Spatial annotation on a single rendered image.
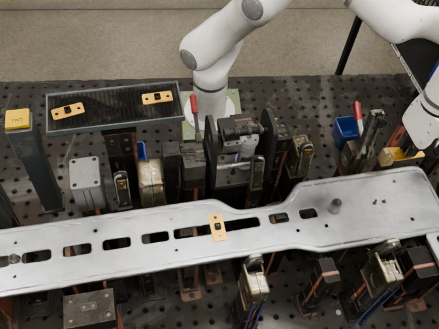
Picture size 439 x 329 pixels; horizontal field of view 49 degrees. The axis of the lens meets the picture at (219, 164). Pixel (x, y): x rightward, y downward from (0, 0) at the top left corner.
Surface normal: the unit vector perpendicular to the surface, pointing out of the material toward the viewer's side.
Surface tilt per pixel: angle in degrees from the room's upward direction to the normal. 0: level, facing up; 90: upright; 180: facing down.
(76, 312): 0
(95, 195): 90
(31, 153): 90
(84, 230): 0
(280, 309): 0
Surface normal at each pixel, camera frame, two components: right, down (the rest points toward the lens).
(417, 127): -0.98, 0.13
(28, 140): 0.21, 0.81
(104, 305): 0.07, -0.57
